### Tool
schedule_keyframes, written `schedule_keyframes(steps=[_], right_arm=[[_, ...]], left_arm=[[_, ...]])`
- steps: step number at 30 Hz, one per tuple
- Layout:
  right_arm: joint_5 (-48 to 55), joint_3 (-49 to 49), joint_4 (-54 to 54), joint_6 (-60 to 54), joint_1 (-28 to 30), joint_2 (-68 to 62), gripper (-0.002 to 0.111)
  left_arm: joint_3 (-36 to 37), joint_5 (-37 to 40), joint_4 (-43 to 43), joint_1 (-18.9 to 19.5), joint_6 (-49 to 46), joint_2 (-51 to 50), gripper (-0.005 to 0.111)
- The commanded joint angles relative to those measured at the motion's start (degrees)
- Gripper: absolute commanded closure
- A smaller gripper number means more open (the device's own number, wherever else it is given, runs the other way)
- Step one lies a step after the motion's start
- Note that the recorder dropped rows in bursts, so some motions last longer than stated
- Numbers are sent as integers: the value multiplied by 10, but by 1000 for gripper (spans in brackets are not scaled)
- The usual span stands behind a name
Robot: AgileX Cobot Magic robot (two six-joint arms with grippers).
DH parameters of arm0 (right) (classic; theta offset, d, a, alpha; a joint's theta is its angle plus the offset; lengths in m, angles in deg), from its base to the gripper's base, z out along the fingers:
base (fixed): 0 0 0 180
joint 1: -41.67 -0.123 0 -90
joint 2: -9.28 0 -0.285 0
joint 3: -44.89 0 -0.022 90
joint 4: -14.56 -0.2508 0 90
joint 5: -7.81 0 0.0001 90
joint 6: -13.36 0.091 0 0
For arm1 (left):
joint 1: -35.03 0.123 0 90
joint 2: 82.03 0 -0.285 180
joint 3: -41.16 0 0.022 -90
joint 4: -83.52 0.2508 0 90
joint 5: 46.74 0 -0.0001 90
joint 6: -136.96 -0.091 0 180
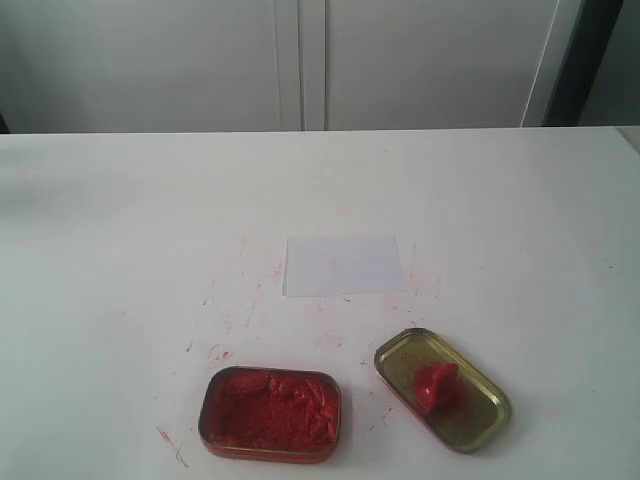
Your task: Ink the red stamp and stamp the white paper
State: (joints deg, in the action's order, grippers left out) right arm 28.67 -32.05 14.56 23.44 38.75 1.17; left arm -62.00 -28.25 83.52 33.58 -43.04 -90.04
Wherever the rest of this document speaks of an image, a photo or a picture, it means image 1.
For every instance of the white paper sheet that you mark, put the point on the white paper sheet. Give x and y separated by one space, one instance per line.
327 266

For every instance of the red ink paste tin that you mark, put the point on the red ink paste tin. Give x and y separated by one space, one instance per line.
268 414

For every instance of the red plastic stamp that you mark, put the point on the red plastic stamp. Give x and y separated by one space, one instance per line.
437 387

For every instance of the gold metal tin lid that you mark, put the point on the gold metal tin lid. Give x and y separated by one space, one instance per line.
483 409

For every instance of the white cabinet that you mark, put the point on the white cabinet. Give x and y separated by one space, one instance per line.
178 66

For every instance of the dark vertical post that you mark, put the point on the dark vertical post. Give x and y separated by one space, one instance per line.
590 37

